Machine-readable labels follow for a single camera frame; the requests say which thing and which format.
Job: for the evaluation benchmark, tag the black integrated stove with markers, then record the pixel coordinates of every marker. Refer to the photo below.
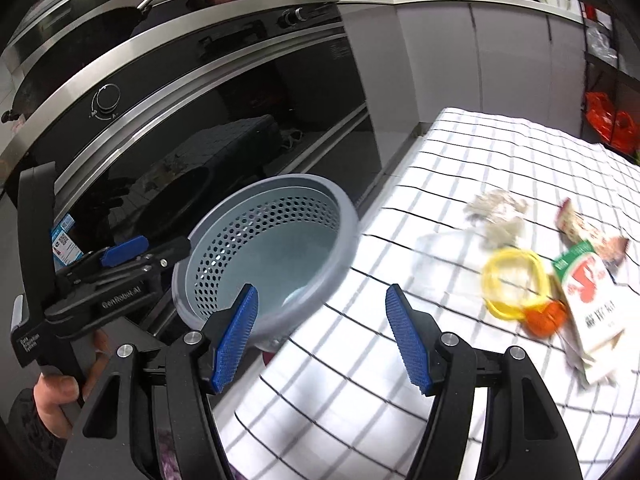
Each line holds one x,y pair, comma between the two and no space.
250,95

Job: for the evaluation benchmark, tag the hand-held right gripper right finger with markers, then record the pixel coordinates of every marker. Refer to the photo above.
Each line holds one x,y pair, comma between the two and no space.
407,340

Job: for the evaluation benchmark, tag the white green milk carton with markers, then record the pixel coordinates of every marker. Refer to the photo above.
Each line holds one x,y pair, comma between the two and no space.
590,305

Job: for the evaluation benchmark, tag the clear plastic bags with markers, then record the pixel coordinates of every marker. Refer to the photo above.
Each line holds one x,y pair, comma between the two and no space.
602,45

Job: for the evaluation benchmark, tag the black wok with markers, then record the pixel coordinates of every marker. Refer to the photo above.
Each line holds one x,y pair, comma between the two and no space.
117,17

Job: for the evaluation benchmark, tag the orange crumpled wrapper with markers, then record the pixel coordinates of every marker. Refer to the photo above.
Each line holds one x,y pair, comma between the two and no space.
542,320

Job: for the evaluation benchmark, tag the white checkered tablecloth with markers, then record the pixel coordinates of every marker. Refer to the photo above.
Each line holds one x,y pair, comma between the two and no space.
450,160

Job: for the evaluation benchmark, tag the crumpled snack wrapper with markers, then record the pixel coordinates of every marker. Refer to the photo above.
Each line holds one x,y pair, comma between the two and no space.
575,222

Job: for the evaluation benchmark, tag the person's left forearm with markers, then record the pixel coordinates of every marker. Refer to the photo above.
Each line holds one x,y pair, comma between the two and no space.
27,445

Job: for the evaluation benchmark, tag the grey kitchen cabinet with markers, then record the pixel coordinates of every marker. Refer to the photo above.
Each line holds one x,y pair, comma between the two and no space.
440,60

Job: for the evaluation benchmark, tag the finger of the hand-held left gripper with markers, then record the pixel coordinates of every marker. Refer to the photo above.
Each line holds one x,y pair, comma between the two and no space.
122,252
167,252

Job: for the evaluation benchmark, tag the yellow plastic lid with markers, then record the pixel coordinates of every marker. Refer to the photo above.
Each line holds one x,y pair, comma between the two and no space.
492,270

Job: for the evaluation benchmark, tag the black metal shelf rack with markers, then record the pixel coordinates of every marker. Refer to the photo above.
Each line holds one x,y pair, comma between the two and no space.
590,70

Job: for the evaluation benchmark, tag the grey perforated plastic basket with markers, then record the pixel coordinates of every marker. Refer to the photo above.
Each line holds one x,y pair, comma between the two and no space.
280,260

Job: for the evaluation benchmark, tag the black oven knob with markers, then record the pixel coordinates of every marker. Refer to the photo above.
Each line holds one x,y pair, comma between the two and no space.
106,99

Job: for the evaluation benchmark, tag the black stove knob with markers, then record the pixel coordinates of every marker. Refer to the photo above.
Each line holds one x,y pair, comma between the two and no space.
285,19
299,12

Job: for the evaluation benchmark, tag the blue sticker label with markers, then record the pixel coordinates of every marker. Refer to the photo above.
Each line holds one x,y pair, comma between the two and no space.
65,240

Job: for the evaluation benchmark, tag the crumpled white paper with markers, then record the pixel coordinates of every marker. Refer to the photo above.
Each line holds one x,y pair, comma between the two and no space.
500,215

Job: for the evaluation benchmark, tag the person's left hand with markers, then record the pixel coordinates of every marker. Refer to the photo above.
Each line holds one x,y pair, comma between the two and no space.
55,402

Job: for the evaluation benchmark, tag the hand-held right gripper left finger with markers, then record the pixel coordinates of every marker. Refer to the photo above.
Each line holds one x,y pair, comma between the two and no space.
235,340

